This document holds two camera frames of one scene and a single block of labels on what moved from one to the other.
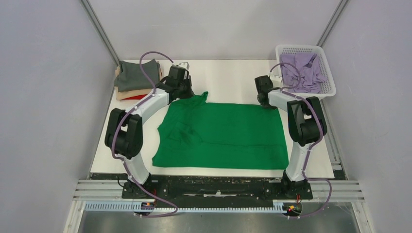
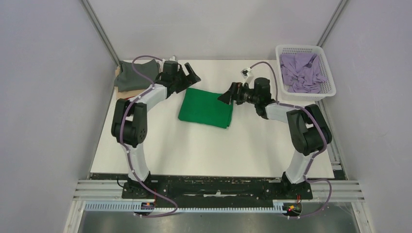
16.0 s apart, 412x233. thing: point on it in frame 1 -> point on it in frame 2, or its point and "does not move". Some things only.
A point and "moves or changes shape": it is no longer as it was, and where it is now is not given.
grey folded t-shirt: x=129 y=77 does not move
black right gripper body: x=265 y=105 -> x=248 y=95
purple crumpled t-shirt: x=301 y=72 does not move
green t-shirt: x=192 y=132 moves or changes shape
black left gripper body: x=185 y=88 -> x=180 y=80
